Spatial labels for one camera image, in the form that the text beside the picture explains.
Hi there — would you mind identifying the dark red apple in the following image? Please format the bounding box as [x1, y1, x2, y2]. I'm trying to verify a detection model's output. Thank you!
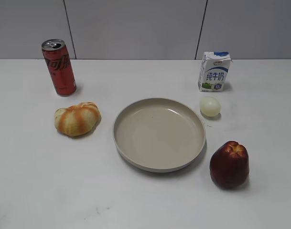
[209, 141, 249, 189]

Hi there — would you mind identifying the red cola can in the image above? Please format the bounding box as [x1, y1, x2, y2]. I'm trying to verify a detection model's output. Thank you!
[42, 39, 76, 96]

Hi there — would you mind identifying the white blue milk carton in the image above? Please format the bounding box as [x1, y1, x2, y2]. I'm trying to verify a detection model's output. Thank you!
[198, 52, 232, 92]

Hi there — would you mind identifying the striped croissant bread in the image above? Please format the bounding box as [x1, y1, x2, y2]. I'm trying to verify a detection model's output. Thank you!
[54, 102, 101, 137]

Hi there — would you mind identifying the pale white egg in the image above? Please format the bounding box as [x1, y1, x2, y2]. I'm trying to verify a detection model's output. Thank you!
[199, 96, 221, 117]

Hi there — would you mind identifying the beige round plate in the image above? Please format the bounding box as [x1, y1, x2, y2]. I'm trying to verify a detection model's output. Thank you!
[112, 98, 206, 173]

